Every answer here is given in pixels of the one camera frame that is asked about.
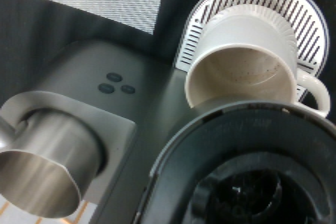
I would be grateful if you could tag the grey pod coffee machine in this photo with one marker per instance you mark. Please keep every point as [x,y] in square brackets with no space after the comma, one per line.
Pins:
[244,162]

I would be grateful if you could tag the white ceramic mug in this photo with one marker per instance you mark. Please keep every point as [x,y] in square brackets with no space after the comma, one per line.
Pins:
[247,60]

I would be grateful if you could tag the grey woven placemat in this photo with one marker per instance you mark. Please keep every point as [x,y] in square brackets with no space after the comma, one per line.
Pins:
[136,13]

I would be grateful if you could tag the steel milk frother jug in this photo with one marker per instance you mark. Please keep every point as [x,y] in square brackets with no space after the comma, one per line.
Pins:
[50,165]

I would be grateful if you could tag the wooden shoji folding screen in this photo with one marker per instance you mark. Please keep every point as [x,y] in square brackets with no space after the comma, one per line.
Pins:
[16,216]

